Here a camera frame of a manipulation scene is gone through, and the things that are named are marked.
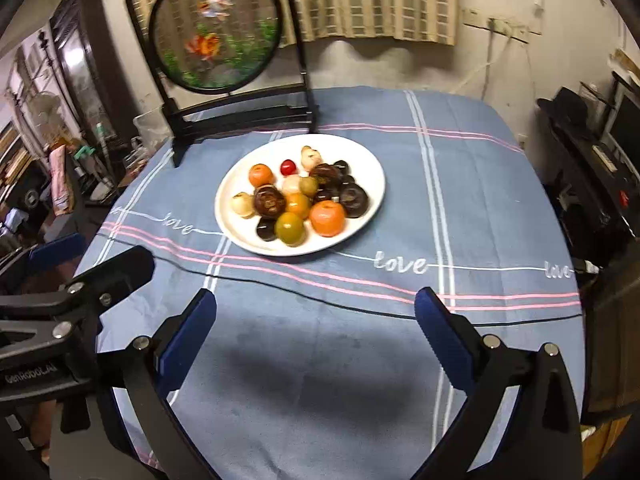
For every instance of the red cherry tomato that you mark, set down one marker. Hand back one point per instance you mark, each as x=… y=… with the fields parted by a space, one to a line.
x=287 y=167

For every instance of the brown mangosteen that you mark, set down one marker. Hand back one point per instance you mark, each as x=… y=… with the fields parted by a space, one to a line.
x=354 y=200
x=269 y=201

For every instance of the blue striped tablecloth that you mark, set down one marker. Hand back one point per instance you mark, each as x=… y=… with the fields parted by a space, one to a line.
x=325 y=350

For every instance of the round goldfish screen ornament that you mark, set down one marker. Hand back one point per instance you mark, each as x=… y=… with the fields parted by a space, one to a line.
x=215 y=25

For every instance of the green clip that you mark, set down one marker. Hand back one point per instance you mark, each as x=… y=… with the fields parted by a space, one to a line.
x=83 y=152

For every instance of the pink cloth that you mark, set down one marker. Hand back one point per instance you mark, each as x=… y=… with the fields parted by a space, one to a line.
x=59 y=180

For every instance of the yellow tangerine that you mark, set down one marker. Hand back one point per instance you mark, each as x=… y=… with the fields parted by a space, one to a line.
x=298 y=205

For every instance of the black hat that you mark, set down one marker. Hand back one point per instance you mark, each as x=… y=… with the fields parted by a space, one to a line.
x=567 y=110

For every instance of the computer monitor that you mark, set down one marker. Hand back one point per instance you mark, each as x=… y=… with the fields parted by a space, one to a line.
x=627 y=130

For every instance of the white standing fan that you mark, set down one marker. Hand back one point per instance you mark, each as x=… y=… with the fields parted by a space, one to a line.
x=42 y=111

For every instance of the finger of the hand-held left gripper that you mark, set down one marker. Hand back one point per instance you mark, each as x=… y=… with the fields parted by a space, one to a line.
x=55 y=252
x=120 y=270

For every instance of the small yellow kumquat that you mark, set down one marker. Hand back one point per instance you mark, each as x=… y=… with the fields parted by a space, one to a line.
x=308 y=186

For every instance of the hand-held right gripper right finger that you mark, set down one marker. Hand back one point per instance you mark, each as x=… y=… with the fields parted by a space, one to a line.
x=442 y=335

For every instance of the clear plastic container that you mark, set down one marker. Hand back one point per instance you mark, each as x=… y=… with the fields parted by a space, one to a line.
x=150 y=132

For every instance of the dark wooden glass cabinet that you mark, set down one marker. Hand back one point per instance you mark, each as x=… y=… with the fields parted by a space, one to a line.
x=85 y=75

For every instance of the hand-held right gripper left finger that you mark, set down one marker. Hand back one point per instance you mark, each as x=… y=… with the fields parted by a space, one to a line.
x=187 y=340

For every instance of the dark purple plum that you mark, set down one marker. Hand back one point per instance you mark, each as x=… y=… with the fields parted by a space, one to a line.
x=266 y=230
x=349 y=179
x=342 y=166

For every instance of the green-yellow tangerine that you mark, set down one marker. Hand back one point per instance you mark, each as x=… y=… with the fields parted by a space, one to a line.
x=290 y=229

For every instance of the wall socket strip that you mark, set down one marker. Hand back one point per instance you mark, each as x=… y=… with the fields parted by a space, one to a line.
x=492 y=25

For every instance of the white oval plate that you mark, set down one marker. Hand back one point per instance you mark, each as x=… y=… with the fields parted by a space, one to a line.
x=362 y=160

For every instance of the black side table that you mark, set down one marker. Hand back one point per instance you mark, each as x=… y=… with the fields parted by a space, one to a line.
x=585 y=185

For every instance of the orange tangerine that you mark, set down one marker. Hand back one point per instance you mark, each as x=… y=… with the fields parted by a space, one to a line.
x=327 y=218
x=261 y=175

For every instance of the checked curtain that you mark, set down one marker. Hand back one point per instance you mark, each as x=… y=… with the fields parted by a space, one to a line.
x=375 y=0

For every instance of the pale peach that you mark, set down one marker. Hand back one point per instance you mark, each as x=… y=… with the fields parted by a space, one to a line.
x=291 y=184

